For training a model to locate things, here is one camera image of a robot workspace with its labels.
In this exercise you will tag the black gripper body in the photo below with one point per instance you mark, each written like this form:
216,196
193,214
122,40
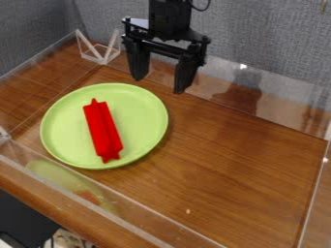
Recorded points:
152,40

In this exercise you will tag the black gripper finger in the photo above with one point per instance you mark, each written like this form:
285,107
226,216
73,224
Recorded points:
185,74
138,55

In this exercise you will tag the red toy carrot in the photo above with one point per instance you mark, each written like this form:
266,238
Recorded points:
104,131

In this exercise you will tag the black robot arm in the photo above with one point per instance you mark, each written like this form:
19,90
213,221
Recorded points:
169,11

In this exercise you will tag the green round plate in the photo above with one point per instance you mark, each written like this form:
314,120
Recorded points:
141,118

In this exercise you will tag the clear acrylic corner bracket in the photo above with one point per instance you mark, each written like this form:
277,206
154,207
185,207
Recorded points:
100,53

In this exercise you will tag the clear acrylic enclosure wall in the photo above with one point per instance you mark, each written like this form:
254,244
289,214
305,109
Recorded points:
237,179

